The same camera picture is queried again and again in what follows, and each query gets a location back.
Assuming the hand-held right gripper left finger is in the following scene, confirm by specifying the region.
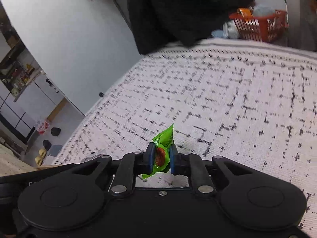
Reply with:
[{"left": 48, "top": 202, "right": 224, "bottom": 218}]
[{"left": 68, "top": 142, "right": 157, "bottom": 195}]

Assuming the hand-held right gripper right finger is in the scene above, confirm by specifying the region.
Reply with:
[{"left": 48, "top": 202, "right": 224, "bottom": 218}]
[{"left": 169, "top": 145, "right": 251, "bottom": 194}]

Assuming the green packet with red fruit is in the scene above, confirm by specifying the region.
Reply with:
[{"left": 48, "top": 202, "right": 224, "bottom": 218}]
[{"left": 142, "top": 123, "right": 175, "bottom": 180}]

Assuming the dotted beige cloth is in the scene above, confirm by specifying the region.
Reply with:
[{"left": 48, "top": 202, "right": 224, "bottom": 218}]
[{"left": 0, "top": 144, "right": 38, "bottom": 177}]

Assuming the clear packet of black seeds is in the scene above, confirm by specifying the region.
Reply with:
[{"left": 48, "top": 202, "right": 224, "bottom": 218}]
[{"left": 83, "top": 151, "right": 107, "bottom": 163}]

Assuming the black and white patterned blanket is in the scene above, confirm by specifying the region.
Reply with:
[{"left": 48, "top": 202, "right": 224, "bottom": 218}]
[{"left": 51, "top": 38, "right": 317, "bottom": 238}]

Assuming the white and red plastic bag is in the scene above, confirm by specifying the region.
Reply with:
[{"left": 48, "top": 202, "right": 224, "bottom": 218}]
[{"left": 35, "top": 119, "right": 51, "bottom": 135}]

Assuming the cluttered storage shelf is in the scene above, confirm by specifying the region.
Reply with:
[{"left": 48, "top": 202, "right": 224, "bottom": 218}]
[{"left": 0, "top": 25, "right": 43, "bottom": 103}]

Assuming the light blue item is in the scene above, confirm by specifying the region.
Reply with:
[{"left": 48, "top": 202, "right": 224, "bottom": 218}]
[{"left": 212, "top": 21, "right": 240, "bottom": 39}]

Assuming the pile of black clothing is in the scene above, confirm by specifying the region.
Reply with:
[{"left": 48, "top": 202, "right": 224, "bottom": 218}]
[{"left": 124, "top": 0, "right": 256, "bottom": 55}]

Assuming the red plastic basket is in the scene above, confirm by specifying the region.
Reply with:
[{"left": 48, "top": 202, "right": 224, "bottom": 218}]
[{"left": 229, "top": 10, "right": 289, "bottom": 43}]

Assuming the orange item in basket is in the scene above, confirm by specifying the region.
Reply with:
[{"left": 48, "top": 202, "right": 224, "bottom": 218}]
[{"left": 237, "top": 8, "right": 253, "bottom": 18}]

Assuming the grey-blue cloth in basket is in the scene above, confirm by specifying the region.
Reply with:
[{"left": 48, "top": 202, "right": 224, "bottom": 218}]
[{"left": 253, "top": 4, "right": 277, "bottom": 17}]

